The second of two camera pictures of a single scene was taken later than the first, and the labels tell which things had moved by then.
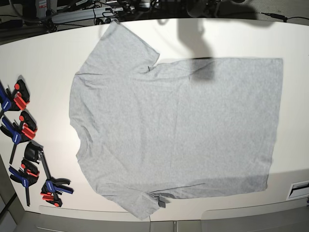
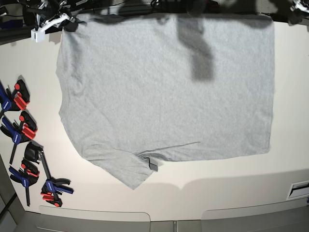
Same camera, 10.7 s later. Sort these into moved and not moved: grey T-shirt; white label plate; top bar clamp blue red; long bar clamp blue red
Moved: grey T-shirt
Not moved: white label plate; top bar clamp blue red; long bar clamp blue red
